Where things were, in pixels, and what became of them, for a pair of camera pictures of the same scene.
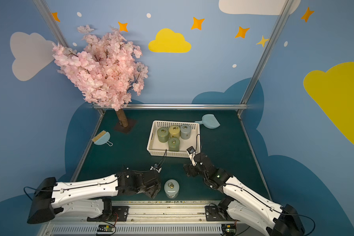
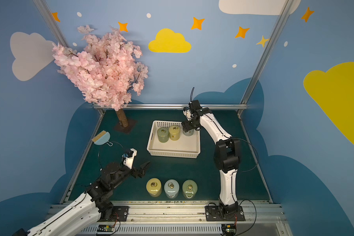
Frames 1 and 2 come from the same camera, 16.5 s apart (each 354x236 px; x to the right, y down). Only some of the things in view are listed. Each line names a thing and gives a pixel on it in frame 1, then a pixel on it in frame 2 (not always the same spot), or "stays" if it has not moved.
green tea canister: (173, 143) to (190, 189)
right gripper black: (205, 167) to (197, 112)
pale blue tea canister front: (171, 187) stays
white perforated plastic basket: (157, 148) stays
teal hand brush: (102, 138) stays
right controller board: (228, 229) stays
